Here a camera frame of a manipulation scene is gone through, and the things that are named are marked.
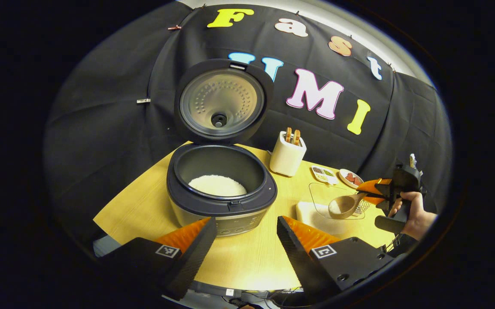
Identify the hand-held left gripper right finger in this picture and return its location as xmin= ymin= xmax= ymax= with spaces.
xmin=276 ymin=216 xmax=396 ymax=303

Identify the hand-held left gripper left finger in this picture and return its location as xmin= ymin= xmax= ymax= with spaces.
xmin=101 ymin=217 xmax=218 ymax=301

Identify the wooden spoon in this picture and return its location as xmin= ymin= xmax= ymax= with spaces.
xmin=328 ymin=192 xmax=370 ymax=220

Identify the white rice container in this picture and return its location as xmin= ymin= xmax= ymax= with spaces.
xmin=296 ymin=201 xmax=347 ymax=235

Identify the dark grey rice cooker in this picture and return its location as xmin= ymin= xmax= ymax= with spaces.
xmin=166 ymin=59 xmax=278 ymax=237

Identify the white rice pile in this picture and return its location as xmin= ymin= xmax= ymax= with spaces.
xmin=188 ymin=175 xmax=248 ymax=197

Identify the white round plate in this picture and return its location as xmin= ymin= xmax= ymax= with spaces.
xmin=339 ymin=169 xmax=364 ymax=189

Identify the white divided grain dish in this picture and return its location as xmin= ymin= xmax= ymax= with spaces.
xmin=310 ymin=165 xmax=339 ymax=185

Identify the white toaster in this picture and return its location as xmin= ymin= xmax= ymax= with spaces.
xmin=270 ymin=131 xmax=307 ymax=177

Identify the black backdrop cloth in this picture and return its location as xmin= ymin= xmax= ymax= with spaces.
xmin=43 ymin=0 xmax=452 ymax=254

